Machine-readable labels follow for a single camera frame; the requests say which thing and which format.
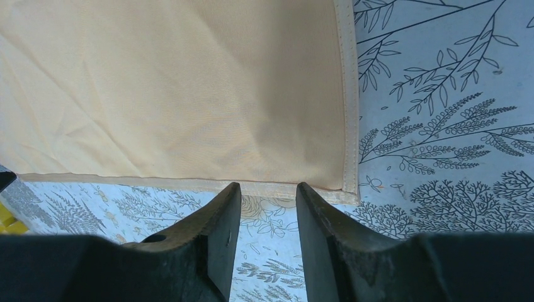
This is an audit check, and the orange cloth napkin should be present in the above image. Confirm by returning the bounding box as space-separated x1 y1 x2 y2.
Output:
1 1 360 204

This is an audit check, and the yellow toy block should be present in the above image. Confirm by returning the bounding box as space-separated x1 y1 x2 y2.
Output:
0 204 29 235

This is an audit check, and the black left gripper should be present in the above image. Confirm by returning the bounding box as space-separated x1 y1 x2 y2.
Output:
0 171 17 192

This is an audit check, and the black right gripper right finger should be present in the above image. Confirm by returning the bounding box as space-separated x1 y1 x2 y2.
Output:
295 182 533 301

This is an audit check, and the floral patterned tablecloth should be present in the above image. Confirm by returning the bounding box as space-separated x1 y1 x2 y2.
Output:
1 1 533 301

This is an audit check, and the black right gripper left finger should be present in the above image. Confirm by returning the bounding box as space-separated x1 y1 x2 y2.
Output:
1 182 241 301

